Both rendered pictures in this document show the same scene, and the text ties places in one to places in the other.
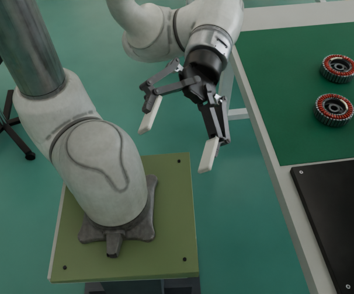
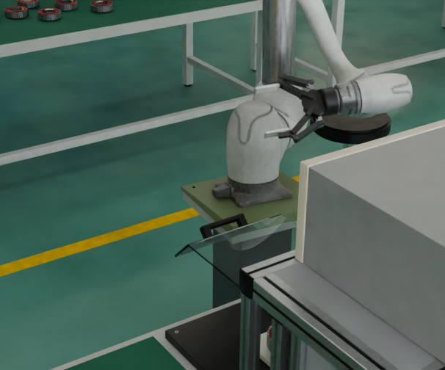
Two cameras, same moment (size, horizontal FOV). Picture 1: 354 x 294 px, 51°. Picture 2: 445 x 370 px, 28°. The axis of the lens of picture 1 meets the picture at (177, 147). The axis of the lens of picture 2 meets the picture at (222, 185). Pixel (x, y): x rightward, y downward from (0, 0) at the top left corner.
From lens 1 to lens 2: 2.14 m
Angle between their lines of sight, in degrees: 53
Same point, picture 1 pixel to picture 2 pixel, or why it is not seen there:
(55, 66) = (281, 70)
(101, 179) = (236, 124)
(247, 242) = not seen: outside the picture
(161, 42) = not seen: hidden behind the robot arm
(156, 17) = (352, 74)
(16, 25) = (269, 31)
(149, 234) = (241, 201)
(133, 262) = (217, 205)
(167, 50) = not seen: hidden behind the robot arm
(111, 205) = (233, 150)
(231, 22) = (369, 87)
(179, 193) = (288, 207)
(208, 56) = (330, 90)
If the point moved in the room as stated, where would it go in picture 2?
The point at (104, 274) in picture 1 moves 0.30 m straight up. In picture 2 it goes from (200, 199) to (200, 105)
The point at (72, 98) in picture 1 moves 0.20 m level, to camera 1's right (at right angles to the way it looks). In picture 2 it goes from (278, 95) to (313, 119)
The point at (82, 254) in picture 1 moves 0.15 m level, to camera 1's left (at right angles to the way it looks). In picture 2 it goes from (207, 189) to (187, 169)
